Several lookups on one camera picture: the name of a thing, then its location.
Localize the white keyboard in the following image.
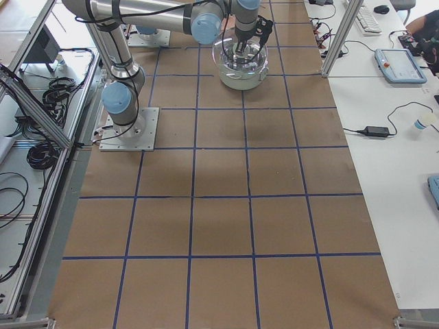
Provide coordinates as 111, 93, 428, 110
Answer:
355, 6, 382, 36

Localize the black power adapter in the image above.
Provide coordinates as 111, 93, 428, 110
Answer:
356, 126, 391, 138

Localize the white paper cup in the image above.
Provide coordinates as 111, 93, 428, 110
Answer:
414, 112, 438, 130

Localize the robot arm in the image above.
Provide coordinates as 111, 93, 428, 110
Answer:
63, 1, 273, 127

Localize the aluminium frame post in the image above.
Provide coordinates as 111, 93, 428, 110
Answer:
321, 0, 364, 77

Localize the blue teach pendant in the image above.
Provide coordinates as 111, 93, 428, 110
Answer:
374, 49, 427, 84

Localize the coiled black cable bundle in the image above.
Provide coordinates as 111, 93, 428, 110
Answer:
26, 141, 58, 171

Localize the mint green electric pot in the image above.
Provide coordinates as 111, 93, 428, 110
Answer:
217, 51, 268, 90

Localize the black computer mouse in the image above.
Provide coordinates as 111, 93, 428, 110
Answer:
373, 5, 390, 14

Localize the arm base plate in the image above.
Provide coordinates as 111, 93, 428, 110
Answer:
99, 107, 160, 151
128, 29, 171, 48

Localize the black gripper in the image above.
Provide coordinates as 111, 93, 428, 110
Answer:
233, 14, 273, 53

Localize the glass pot lid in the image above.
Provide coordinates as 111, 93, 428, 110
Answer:
212, 36, 267, 67

